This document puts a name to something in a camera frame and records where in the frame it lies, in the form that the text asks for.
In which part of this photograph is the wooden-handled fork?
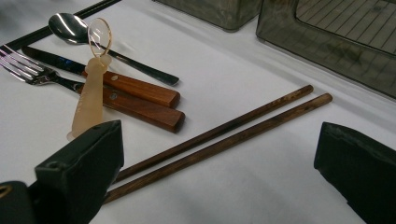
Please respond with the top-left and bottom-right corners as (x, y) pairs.
(0, 44), (187, 134)

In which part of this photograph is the wooden-handled table knife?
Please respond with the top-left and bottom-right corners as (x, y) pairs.
(21, 46), (181, 109)

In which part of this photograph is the black chopstick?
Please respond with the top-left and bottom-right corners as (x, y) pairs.
(0, 0), (118, 50)
(6, 0), (123, 53)

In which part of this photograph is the brown wooden chopstick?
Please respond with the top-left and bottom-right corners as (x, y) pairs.
(103, 92), (334, 204)
(114, 84), (315, 184)

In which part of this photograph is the translucent grey plastic bin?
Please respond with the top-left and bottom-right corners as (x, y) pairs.
(152, 0), (264, 33)
(255, 0), (396, 101)

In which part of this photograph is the metal spoon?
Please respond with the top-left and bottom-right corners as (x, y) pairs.
(48, 12), (181, 87)

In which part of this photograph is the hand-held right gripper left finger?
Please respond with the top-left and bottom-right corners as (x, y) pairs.
(31, 119), (125, 224)

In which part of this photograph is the white table cover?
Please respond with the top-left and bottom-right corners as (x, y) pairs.
(0, 0), (396, 224)

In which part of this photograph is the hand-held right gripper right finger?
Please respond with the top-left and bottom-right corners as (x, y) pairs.
(313, 121), (396, 224)

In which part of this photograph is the translucent amber plastic spoon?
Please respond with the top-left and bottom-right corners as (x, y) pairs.
(66, 17), (113, 142)

